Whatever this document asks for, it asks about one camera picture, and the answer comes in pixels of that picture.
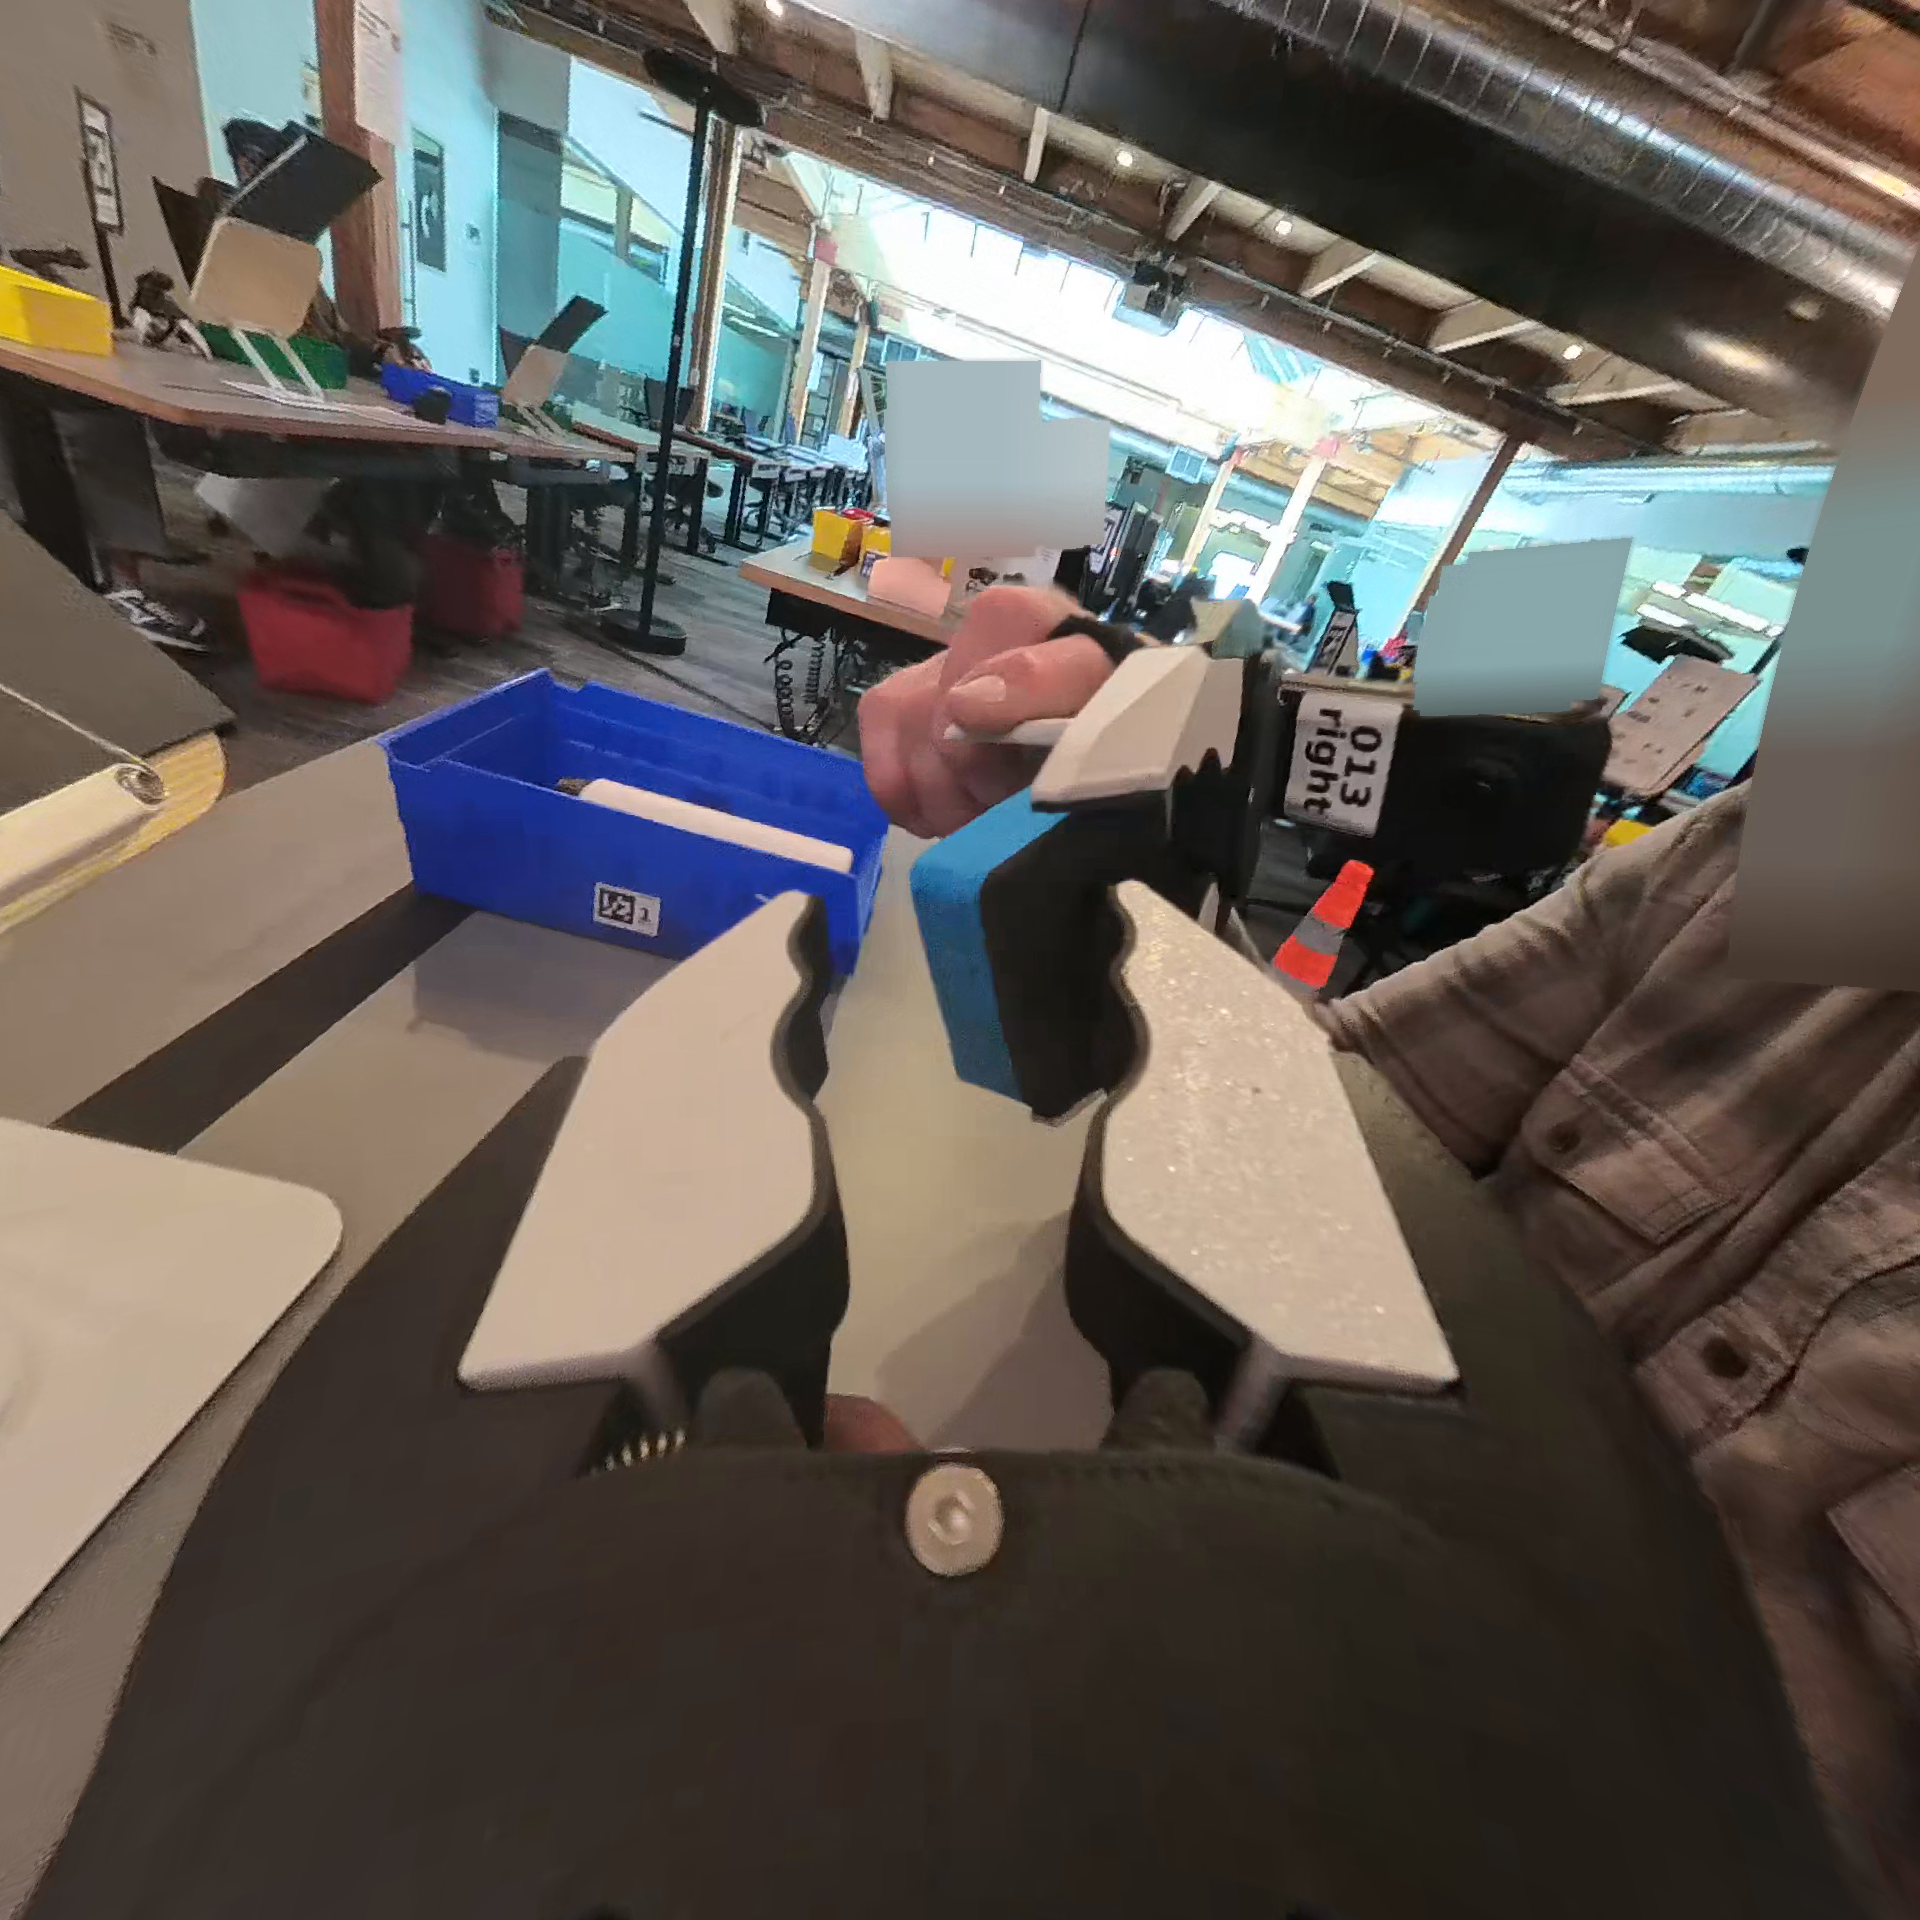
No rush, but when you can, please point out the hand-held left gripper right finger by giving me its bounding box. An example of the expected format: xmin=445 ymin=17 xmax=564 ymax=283
xmin=1068 ymin=879 xmax=1463 ymax=1429

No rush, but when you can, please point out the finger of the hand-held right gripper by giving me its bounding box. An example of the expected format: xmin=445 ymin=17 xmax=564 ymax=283
xmin=1033 ymin=643 xmax=1249 ymax=817

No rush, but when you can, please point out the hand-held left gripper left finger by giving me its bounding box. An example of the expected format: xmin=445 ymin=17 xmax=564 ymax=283
xmin=460 ymin=894 xmax=848 ymax=1429

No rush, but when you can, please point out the blue whiteboard eraser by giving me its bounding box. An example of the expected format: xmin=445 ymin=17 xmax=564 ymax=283
xmin=905 ymin=786 xmax=1160 ymax=1121

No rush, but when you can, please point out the blue plastic bin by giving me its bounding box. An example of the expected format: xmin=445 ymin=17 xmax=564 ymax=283
xmin=382 ymin=671 xmax=894 ymax=980

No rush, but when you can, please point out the person's right hand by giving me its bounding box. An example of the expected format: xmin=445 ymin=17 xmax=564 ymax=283
xmin=858 ymin=584 xmax=1120 ymax=846

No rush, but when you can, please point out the orange traffic cone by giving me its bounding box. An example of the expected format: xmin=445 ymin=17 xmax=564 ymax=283
xmin=1269 ymin=858 xmax=1380 ymax=1000

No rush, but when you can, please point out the red bucket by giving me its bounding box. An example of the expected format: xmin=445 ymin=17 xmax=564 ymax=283
xmin=418 ymin=532 xmax=533 ymax=643
xmin=238 ymin=567 xmax=420 ymax=712

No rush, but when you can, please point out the black backdrop board stand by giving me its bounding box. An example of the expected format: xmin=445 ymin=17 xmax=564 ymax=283
xmin=0 ymin=512 xmax=238 ymax=937

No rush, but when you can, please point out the long wooden workbench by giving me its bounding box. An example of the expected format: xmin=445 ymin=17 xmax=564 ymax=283
xmin=0 ymin=327 xmax=639 ymax=577

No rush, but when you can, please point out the green plastic bin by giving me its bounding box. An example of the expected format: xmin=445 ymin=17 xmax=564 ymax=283
xmin=194 ymin=322 xmax=353 ymax=395

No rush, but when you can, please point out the yellow plastic bin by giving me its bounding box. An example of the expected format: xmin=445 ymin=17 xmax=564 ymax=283
xmin=0 ymin=262 xmax=120 ymax=359

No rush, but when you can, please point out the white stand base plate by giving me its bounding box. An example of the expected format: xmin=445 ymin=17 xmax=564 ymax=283
xmin=0 ymin=1117 xmax=348 ymax=1640

